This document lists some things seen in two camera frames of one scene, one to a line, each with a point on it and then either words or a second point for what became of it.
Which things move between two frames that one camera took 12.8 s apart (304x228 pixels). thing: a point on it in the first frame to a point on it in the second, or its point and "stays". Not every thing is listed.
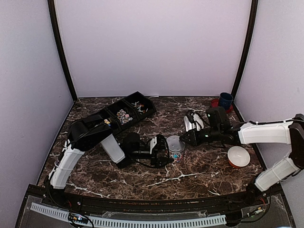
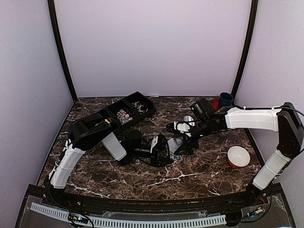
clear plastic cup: (176, 156) stays
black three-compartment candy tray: (129, 112) stays
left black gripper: (157, 162) stays
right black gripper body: (200, 140) to (187, 140)
